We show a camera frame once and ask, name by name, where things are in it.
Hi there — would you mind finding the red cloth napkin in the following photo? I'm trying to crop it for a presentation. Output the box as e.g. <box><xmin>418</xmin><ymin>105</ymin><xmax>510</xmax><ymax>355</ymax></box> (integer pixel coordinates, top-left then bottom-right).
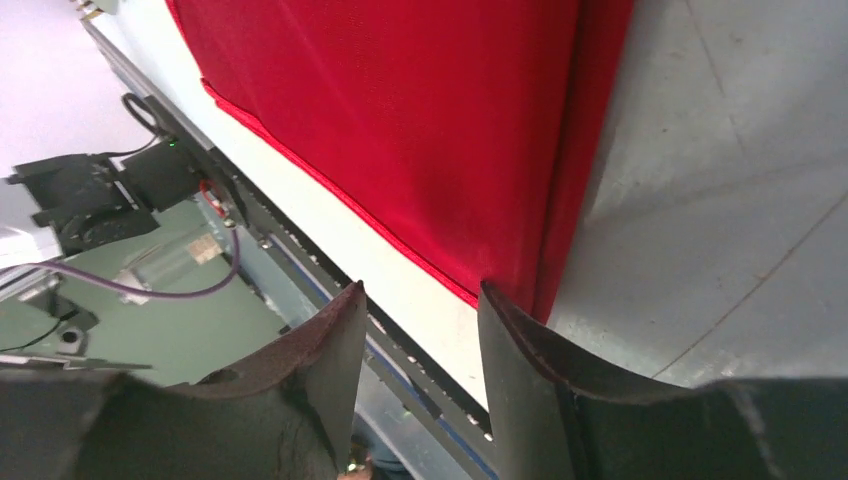
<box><xmin>168</xmin><ymin>1</ymin><xmax>634</xmax><ymax>322</ymax></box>

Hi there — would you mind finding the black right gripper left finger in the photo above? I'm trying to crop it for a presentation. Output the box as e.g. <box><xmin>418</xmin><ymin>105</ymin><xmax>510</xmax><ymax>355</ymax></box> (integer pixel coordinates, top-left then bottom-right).
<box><xmin>1</xmin><ymin>282</ymin><xmax>367</xmax><ymax>479</ymax></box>

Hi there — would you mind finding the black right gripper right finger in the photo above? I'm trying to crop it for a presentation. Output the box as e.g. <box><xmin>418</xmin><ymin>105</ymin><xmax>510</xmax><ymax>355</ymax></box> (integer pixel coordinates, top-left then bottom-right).
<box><xmin>478</xmin><ymin>283</ymin><xmax>847</xmax><ymax>479</ymax></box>

